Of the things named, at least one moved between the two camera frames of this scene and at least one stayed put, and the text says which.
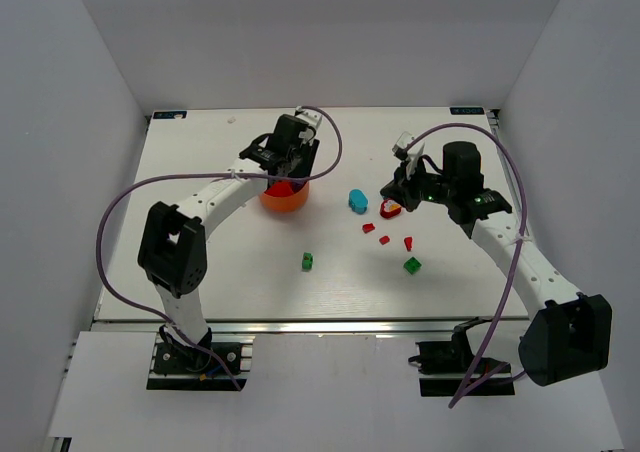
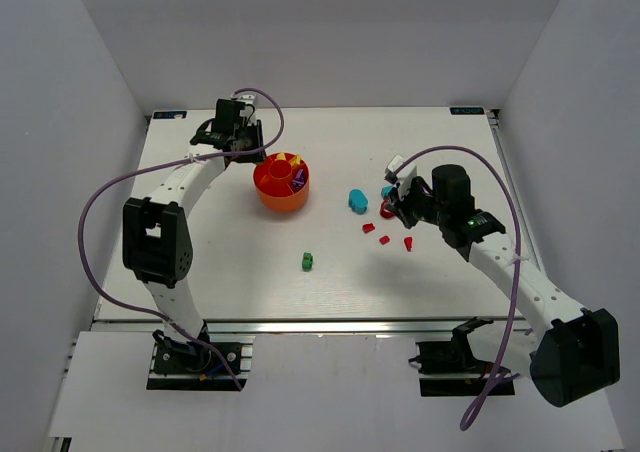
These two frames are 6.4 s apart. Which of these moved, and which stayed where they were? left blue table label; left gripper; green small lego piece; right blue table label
Moved: left gripper
Stayed: right blue table label; green small lego piece; left blue table label
